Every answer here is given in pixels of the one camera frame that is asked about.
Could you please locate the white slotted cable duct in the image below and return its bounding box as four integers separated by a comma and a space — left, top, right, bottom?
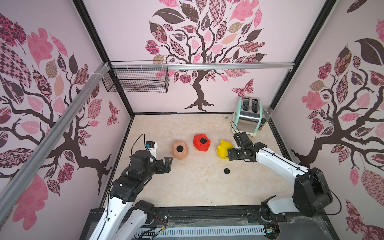
134, 226, 266, 240

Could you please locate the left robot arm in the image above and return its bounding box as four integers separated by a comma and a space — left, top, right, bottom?
90, 156, 173, 240

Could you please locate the yellow piggy bank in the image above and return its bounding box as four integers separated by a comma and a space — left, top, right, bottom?
216, 140, 234, 160

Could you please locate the peach piggy bank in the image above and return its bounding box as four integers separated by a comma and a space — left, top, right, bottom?
172, 141, 189, 161

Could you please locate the back aluminium rail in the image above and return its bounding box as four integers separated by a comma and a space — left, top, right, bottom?
112, 62, 295, 71

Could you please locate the red piggy bank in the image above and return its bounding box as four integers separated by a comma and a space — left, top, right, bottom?
193, 134, 211, 152

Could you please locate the mint chrome toaster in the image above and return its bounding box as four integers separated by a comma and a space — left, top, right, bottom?
232, 96, 264, 137

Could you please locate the aluminium rail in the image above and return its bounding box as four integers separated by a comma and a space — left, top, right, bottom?
1, 63, 110, 221
112, 62, 295, 71

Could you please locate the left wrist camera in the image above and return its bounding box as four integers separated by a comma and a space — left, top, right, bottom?
129, 141, 158, 174

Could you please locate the glass jar behind toaster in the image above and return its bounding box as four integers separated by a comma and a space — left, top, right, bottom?
259, 106, 274, 131

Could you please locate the left aluminium rail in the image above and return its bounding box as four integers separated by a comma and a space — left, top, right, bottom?
1, 63, 110, 221

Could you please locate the black base frame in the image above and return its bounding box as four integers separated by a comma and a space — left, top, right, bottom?
79, 203, 340, 240

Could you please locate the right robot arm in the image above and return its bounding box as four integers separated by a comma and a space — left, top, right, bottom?
228, 132, 333, 221

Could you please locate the black wire basket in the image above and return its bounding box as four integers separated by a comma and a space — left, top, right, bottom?
102, 60, 170, 93

